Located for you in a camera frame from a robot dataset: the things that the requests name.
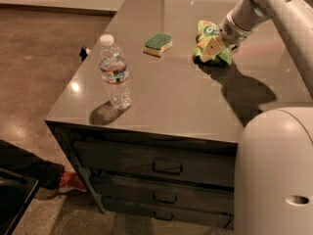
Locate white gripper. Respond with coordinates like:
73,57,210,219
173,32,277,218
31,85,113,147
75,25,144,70
199,11,253,63

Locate green rice chip bag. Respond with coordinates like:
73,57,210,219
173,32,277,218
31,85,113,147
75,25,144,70
193,20,237,68

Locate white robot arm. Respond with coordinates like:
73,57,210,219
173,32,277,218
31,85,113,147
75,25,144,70
220,0,313,235

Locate green yellow sponge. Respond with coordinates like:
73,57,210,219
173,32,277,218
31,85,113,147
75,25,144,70
144,33,172,57

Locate clear plastic water bottle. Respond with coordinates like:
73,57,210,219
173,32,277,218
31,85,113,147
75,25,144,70
98,34,132,110

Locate grey drawer cabinet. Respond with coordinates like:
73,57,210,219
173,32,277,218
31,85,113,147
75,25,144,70
46,0,313,235

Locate top grey drawer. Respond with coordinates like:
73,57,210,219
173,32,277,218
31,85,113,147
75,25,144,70
73,141,235,188

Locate grey drawer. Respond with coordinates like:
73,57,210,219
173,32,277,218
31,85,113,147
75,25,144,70
73,141,235,188
102,198,234,230
90,176,234,214

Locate small black white object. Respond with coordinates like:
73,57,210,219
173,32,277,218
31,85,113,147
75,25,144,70
79,46,91,62

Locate middle grey drawer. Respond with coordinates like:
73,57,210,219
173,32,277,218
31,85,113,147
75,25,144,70
90,176,234,214

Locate bottom grey drawer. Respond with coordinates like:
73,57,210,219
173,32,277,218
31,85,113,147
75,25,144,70
102,198,234,230

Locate orange sneaker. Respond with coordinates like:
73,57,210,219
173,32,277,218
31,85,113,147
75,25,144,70
58,171,87,194

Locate black chair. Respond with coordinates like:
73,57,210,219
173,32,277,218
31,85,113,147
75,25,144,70
0,168,39,235

